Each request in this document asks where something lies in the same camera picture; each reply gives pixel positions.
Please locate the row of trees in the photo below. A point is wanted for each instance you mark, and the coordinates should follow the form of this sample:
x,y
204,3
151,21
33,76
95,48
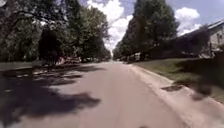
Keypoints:
x,y
66,30
150,30

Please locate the grass verge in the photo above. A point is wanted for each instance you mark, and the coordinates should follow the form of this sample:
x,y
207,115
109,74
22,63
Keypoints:
x,y
173,68

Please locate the storm drain grate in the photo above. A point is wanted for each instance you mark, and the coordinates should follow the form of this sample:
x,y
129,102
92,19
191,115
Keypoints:
x,y
172,88

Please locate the dark bush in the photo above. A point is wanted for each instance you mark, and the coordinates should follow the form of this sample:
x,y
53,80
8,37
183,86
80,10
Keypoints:
x,y
49,46

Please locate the pale concrete kerb gutter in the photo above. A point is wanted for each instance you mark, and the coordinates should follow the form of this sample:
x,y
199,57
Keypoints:
x,y
173,96

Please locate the grey asphalt road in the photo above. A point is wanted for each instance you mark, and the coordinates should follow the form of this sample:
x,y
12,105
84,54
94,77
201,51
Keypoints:
x,y
113,96

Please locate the house with grey roof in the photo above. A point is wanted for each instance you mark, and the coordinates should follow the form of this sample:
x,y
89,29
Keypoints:
x,y
213,38

